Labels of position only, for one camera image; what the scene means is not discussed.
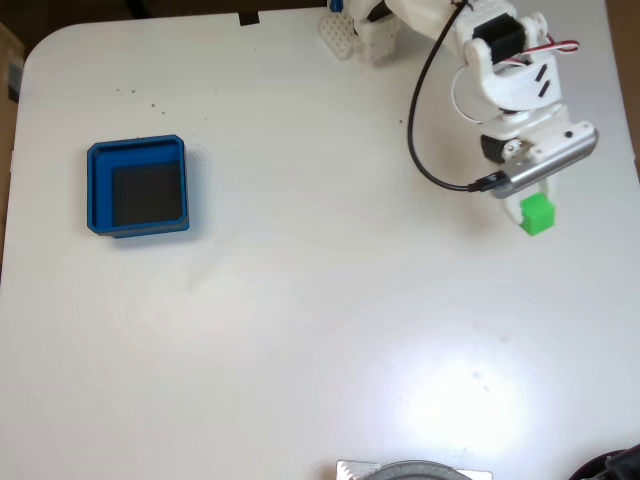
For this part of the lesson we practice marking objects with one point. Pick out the green cube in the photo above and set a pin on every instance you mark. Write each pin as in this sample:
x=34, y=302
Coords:
x=539, y=215

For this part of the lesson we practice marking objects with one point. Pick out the blue box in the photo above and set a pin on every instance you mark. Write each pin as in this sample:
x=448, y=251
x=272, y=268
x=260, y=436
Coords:
x=97, y=190

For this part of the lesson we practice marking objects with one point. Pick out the grey round object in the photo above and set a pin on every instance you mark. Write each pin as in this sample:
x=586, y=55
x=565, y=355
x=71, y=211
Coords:
x=420, y=470

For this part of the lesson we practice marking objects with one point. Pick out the dark object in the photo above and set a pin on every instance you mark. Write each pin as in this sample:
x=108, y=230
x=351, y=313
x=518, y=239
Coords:
x=615, y=467

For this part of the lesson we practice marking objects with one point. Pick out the silver flat plate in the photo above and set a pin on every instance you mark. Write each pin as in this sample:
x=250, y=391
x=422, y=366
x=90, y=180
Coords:
x=350, y=471

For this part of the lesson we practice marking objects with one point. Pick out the black tape piece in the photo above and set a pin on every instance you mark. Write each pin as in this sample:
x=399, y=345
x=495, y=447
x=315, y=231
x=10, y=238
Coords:
x=249, y=19

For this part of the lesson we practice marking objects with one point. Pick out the silver camera box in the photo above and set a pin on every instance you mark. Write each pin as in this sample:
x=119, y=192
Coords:
x=550, y=162

